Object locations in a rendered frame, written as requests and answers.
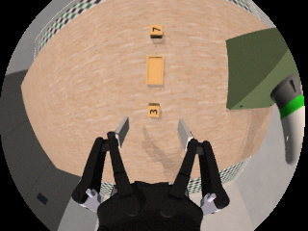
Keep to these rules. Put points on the orange shallow rectangular tray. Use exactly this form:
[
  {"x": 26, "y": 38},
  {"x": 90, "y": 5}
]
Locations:
[{"x": 154, "y": 69}]

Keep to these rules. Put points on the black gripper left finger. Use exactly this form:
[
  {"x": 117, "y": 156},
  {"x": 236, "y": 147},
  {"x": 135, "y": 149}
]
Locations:
[{"x": 87, "y": 191}]

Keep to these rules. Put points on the orange cube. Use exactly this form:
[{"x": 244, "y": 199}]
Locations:
[
  {"x": 154, "y": 109},
  {"x": 156, "y": 31}
]

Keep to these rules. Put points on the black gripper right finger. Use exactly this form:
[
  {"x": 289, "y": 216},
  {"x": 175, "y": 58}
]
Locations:
[{"x": 215, "y": 197}]

